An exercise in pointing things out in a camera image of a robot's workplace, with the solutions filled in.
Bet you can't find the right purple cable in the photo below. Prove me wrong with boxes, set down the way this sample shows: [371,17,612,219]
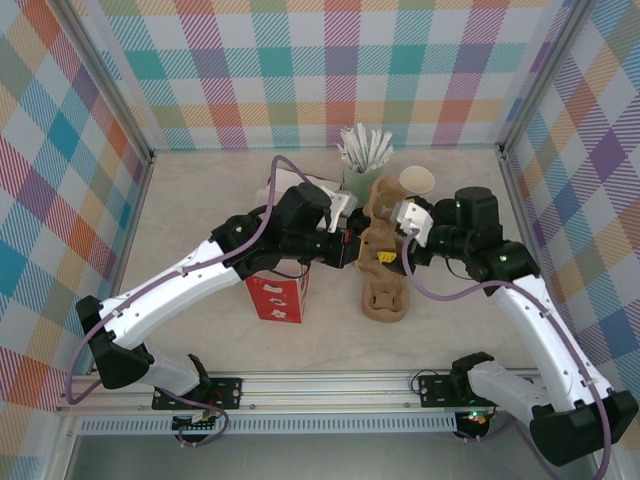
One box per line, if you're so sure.
[403,234,616,480]

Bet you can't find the pale green straw jar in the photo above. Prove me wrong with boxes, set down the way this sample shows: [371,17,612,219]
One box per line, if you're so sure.
[342,163,385,201]

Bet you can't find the aluminium floor rail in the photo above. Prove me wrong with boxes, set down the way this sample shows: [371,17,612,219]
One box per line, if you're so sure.
[498,143,544,274]
[102,154,156,301]

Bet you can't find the right black mount plate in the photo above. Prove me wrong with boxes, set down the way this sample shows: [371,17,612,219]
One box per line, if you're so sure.
[417,372,459,409]

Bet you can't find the right aluminium floor rail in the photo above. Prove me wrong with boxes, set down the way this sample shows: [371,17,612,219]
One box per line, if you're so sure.
[498,143,544,274]

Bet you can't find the purple cable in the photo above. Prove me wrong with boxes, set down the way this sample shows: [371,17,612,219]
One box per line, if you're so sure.
[64,155,334,449]
[403,234,616,480]

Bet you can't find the controller board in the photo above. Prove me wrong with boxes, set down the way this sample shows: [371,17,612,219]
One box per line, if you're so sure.
[172,409,224,435]
[457,409,490,436]

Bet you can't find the white napkin stack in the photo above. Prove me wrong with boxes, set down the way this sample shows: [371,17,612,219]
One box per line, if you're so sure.
[257,168,346,201]

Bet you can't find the right aluminium frame post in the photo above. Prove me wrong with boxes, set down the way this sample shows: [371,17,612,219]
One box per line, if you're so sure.
[498,0,599,157]

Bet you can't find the black mount plate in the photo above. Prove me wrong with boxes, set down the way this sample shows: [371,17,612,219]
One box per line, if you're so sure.
[151,375,245,412]
[417,372,459,409]

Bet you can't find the left black mount plate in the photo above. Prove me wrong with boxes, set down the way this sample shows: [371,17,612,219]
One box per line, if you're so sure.
[151,375,245,412]

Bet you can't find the left controller board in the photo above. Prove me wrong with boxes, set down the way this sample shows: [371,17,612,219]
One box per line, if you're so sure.
[172,409,224,435]

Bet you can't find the right controller board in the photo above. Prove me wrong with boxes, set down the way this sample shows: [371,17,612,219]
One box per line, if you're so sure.
[457,409,490,436]

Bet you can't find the aluminium frame post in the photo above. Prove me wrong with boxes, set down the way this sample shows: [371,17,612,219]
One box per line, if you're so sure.
[58,0,155,166]
[498,0,599,157]

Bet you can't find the red paper gift bag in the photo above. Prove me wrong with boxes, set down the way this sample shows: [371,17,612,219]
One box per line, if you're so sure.
[243,263,311,326]

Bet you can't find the grey metal sheet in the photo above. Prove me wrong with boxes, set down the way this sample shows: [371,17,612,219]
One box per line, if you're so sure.
[64,433,601,480]

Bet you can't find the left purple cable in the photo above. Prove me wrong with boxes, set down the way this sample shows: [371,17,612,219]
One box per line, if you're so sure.
[64,155,334,449]

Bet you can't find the right thin black cable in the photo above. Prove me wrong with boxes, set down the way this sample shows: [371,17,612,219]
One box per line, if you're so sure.
[443,254,484,284]

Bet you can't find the left aluminium floor rail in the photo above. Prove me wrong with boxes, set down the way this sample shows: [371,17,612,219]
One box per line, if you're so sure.
[102,154,156,301]

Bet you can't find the left aluminium frame post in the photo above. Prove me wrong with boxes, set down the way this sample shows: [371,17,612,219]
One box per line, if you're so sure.
[58,0,155,166]

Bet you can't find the slotted grey cable duct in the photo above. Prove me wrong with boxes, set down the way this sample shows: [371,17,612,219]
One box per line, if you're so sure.
[77,413,460,435]

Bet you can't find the black cup lid stack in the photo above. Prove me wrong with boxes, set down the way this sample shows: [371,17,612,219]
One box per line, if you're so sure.
[348,208,374,235]

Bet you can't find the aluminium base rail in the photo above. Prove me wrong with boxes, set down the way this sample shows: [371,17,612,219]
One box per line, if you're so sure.
[53,369,607,415]

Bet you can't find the green paper cup stack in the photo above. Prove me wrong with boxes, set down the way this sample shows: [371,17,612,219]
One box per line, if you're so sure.
[398,165,436,202]

